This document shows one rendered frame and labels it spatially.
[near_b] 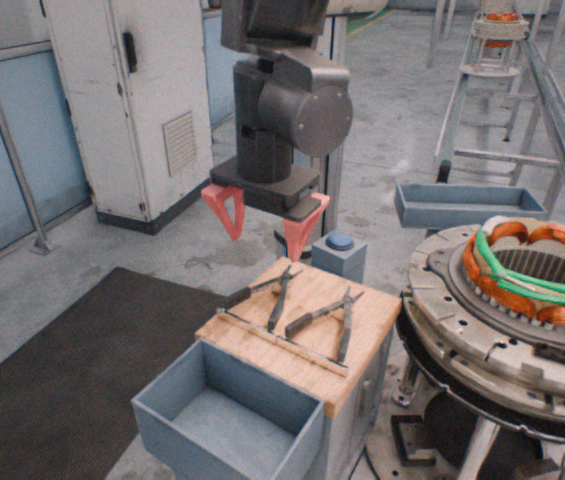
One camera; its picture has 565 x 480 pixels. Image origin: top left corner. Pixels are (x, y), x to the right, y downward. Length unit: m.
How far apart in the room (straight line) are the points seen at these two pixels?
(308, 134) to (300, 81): 0.04
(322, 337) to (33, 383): 1.68
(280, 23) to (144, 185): 2.36
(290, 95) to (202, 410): 0.38
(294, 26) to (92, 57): 2.24
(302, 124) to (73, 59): 2.40
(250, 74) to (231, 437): 0.39
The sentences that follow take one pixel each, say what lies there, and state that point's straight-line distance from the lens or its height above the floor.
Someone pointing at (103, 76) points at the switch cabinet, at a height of 0.94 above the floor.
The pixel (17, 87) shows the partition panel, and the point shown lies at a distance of 2.75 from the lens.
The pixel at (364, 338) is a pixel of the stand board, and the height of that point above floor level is 1.07.
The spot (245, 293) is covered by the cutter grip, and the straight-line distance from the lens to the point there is 0.56.
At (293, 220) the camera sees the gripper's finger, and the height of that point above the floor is 1.23.
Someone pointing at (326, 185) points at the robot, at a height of 1.06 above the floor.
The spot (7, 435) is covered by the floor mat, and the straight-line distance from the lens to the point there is 1.98.
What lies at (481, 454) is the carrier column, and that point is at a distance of 0.67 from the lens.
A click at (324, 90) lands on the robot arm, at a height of 1.36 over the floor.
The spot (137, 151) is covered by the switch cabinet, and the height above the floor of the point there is 0.55.
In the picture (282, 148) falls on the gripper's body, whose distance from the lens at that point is 0.44.
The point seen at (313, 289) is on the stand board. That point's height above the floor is 1.07.
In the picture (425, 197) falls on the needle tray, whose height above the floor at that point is 1.04.
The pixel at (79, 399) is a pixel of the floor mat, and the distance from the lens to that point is 1.97.
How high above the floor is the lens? 1.44
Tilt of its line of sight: 33 degrees down
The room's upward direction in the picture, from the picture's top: straight up
